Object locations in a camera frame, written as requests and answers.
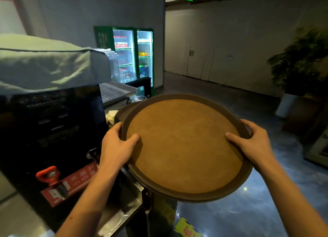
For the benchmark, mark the person's left forearm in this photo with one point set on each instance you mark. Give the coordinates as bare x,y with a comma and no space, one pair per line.
88,201

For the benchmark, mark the white plant pot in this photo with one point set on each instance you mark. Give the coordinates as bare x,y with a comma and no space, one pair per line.
285,105

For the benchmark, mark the green glass-door drinks fridge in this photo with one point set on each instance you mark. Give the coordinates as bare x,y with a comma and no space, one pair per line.
129,55

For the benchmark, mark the round brown serving tray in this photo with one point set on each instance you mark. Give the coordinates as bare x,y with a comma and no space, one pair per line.
184,147

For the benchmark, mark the black hot water dispenser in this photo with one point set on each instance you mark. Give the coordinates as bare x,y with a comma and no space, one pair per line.
48,147

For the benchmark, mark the steel perforated drip tray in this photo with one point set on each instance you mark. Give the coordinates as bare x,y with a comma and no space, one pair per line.
115,90

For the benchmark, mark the grey wall door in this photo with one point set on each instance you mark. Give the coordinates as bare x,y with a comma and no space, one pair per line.
196,55

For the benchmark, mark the person's right thumb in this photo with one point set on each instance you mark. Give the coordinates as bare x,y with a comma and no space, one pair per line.
236,140

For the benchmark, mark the person's left hand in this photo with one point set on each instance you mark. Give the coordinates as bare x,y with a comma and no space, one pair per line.
114,148

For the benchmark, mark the clear plastic container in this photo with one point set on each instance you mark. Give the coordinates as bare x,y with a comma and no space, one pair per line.
114,66

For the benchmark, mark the person's right forearm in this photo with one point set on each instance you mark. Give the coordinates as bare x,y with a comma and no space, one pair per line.
292,201

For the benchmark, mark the pale green cloth cover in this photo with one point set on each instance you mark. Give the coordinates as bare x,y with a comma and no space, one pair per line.
48,65

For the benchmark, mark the person's right hand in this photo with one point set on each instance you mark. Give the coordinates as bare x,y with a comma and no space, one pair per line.
253,146

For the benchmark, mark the crumpled yellow cloth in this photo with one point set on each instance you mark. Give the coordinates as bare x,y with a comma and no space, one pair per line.
110,117

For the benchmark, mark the person's left thumb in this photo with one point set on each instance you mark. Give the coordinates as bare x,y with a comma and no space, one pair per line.
132,141

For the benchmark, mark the potted green plant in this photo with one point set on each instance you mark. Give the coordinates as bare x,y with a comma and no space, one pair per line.
302,62

